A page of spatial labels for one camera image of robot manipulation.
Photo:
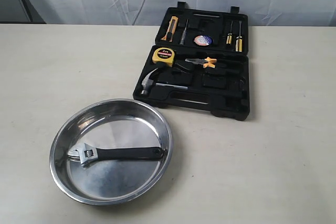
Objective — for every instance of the adjustable wrench black handle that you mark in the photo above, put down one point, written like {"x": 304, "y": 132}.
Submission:
{"x": 87, "y": 154}

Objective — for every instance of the yellow tape measure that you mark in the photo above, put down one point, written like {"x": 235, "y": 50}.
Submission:
{"x": 165, "y": 55}

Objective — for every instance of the black plastic tool case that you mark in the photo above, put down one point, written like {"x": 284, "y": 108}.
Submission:
{"x": 224, "y": 90}

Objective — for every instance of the yellow utility knife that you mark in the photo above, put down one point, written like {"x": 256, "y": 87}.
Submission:
{"x": 171, "y": 29}

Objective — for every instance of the small precision screwdriver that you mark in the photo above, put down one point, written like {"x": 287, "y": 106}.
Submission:
{"x": 184, "y": 33}

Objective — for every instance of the yellow black screwdriver right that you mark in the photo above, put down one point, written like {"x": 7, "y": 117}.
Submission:
{"x": 239, "y": 39}

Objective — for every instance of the yellow black screwdriver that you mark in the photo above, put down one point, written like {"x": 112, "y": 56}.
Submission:
{"x": 239, "y": 39}
{"x": 230, "y": 35}

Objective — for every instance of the round stainless steel tray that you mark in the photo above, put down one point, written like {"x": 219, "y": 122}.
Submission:
{"x": 116, "y": 123}

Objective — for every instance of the steel claw hammer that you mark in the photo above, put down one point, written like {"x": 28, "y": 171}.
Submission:
{"x": 147, "y": 83}

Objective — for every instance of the yellow black screwdriver left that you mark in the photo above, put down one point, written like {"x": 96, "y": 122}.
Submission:
{"x": 230, "y": 35}

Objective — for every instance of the yellow handled pliers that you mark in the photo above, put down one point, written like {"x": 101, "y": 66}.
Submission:
{"x": 205, "y": 63}

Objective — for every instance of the electrical tape roll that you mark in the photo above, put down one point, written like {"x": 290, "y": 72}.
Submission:
{"x": 203, "y": 40}

